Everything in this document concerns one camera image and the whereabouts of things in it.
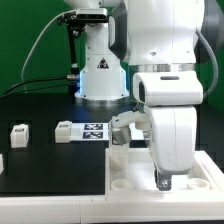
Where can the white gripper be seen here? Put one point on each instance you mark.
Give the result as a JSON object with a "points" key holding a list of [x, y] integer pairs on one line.
{"points": [[173, 137]]}

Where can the white square table top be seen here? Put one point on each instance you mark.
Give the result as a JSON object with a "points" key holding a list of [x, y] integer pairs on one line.
{"points": [[139, 176]]}

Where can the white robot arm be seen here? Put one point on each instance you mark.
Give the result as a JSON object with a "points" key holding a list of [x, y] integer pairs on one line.
{"points": [[146, 50]]}

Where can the white tag sheet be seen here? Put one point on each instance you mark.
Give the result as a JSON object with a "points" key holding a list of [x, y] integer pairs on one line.
{"points": [[90, 132]]}

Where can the white block at left edge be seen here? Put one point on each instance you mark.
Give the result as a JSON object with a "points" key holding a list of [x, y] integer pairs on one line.
{"points": [[1, 164]]}

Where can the white right fence rail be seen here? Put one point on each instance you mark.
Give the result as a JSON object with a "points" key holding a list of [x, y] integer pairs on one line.
{"points": [[205, 168]]}

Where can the white fence rail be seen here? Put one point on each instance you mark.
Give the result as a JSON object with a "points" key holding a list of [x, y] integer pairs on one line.
{"points": [[113, 209], [205, 168]]}

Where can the white front fence rail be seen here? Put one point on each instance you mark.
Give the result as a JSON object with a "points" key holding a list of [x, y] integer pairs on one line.
{"points": [[113, 209]]}

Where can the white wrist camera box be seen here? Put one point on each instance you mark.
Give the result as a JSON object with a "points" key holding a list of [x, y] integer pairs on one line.
{"points": [[167, 88]]}

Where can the black camera on stand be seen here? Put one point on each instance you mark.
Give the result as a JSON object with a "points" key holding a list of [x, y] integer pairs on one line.
{"points": [[77, 19]]}

